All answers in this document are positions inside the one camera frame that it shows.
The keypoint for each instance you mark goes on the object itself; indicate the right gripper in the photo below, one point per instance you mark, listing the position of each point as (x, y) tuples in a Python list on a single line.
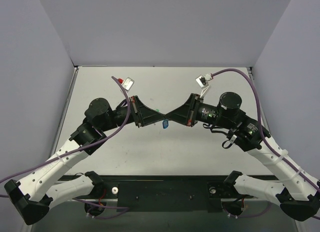
[(193, 109)]

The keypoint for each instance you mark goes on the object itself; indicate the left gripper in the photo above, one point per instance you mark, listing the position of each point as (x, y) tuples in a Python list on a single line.
[(136, 111)]

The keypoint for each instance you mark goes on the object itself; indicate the blue key tag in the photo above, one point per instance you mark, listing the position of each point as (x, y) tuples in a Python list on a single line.
[(165, 123)]

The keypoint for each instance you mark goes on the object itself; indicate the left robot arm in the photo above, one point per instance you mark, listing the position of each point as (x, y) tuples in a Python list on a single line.
[(34, 195)]

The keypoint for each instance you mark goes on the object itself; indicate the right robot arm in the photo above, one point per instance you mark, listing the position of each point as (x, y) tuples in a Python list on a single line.
[(296, 192)]

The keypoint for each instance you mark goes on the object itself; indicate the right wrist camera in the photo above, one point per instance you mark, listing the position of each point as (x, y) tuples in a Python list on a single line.
[(203, 82)]

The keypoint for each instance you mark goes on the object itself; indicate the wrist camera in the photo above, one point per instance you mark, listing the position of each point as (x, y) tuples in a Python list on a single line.
[(126, 83), (203, 82)]

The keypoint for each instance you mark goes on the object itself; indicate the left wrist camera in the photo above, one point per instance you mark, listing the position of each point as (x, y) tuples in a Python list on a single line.
[(126, 83)]

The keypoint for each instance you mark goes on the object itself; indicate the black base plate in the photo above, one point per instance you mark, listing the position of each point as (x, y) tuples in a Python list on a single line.
[(158, 193)]

